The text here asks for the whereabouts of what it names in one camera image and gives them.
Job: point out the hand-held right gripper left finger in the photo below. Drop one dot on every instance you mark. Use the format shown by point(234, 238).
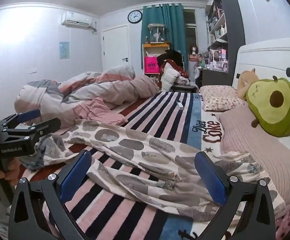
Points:
point(75, 170)

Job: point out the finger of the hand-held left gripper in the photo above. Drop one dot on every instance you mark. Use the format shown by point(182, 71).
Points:
point(47, 126)
point(28, 114)

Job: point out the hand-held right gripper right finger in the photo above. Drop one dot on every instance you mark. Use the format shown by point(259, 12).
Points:
point(210, 177)

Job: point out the cream grey-spotted pants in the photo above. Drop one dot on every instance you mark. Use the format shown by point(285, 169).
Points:
point(147, 150)

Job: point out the person's left hand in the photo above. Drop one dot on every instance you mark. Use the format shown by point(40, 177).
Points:
point(12, 170)

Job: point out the pink ribbed cloth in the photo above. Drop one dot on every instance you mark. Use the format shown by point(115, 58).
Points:
point(94, 110)

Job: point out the pink knitted pillow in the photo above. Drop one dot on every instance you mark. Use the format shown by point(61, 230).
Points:
point(255, 142)

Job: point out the pink grey white duvet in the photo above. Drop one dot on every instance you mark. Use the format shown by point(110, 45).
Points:
point(109, 90)

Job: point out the floral pillow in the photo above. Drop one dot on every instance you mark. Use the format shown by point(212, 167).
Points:
point(220, 97)

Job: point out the striped printed blanket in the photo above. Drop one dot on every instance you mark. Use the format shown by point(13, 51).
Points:
point(160, 110)

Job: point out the avocado plush toy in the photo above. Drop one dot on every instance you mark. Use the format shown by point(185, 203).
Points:
point(267, 115)

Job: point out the orange plush toy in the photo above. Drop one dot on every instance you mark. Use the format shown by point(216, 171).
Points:
point(245, 80)

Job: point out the white door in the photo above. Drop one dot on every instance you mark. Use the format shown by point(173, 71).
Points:
point(114, 47)

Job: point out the white air conditioner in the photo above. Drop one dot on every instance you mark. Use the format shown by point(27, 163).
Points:
point(76, 20)

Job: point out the white puffer jacket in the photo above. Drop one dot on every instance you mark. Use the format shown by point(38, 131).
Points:
point(168, 77)

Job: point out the red garment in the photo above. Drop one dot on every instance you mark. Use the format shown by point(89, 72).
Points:
point(178, 70)

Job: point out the pink shopping bag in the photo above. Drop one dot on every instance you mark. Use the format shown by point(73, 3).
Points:
point(151, 65)

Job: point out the black garment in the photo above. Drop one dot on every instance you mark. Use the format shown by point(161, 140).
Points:
point(171, 56)

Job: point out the mannequin head with wig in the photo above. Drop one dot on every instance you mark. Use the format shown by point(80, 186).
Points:
point(193, 51)

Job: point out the white headboard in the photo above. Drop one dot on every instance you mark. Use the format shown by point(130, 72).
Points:
point(267, 55)

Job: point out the yellow shelf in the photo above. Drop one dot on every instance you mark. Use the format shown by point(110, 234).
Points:
point(157, 46)

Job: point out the glass display case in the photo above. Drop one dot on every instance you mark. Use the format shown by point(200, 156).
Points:
point(156, 33)

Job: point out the window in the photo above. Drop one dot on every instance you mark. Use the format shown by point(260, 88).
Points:
point(190, 32)

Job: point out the grey bookshelf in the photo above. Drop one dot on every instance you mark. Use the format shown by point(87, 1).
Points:
point(235, 30)

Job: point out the teal curtain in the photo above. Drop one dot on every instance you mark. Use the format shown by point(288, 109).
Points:
point(175, 30)

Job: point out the wall light switch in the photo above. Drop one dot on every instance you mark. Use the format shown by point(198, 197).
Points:
point(33, 70)

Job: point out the pale blue wall poster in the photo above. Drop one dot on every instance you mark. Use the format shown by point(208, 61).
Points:
point(64, 50)

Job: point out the round wall clock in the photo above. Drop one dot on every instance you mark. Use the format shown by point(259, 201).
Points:
point(135, 17)

